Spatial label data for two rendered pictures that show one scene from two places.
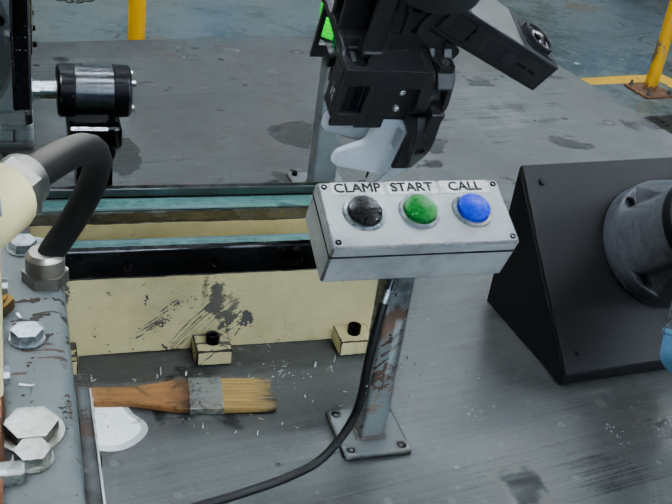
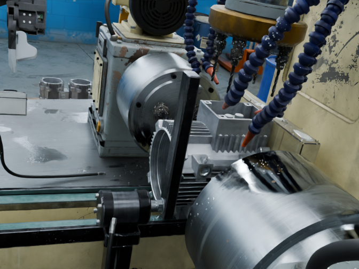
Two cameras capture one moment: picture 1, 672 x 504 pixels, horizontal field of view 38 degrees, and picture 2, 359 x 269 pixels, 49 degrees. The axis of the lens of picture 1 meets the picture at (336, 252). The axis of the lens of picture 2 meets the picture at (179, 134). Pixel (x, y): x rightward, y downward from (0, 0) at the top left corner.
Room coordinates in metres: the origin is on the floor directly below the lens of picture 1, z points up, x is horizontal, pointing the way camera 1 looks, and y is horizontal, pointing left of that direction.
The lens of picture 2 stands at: (1.57, 0.35, 1.39)
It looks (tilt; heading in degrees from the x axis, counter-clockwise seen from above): 23 degrees down; 178
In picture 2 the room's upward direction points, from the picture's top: 11 degrees clockwise
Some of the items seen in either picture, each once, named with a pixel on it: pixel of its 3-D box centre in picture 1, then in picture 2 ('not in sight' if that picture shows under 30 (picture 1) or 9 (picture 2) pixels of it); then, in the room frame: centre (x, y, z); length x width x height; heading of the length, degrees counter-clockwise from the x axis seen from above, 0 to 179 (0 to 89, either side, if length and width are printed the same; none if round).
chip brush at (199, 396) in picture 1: (175, 396); not in sight; (0.78, 0.14, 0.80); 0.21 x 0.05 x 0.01; 105
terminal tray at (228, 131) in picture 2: not in sight; (232, 126); (0.81, 0.47, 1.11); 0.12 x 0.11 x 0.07; 111
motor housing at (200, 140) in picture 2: not in sight; (205, 166); (0.83, 0.44, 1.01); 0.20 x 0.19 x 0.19; 111
